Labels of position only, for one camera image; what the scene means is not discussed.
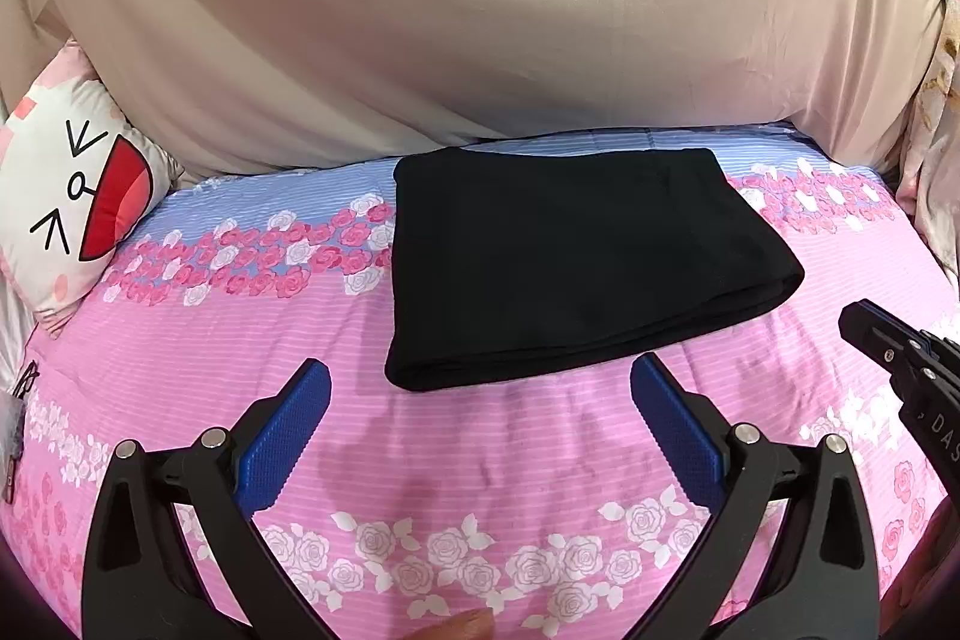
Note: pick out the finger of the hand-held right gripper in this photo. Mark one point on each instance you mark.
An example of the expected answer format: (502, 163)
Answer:
(877, 332)

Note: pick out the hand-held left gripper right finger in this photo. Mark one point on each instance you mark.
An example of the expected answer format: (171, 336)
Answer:
(675, 434)

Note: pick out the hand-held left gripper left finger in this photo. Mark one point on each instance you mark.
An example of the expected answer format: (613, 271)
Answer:
(289, 437)

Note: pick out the black pants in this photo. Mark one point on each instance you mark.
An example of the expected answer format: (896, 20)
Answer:
(570, 265)

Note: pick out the person's left hand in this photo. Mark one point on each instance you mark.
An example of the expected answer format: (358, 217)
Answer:
(457, 626)

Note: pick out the pink floral bed sheet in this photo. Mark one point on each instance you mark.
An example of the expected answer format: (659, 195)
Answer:
(225, 340)

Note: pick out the cream floral cloth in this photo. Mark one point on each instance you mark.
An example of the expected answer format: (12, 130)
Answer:
(934, 160)

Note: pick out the white cat face pillow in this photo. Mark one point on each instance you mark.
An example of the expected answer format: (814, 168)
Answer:
(60, 175)

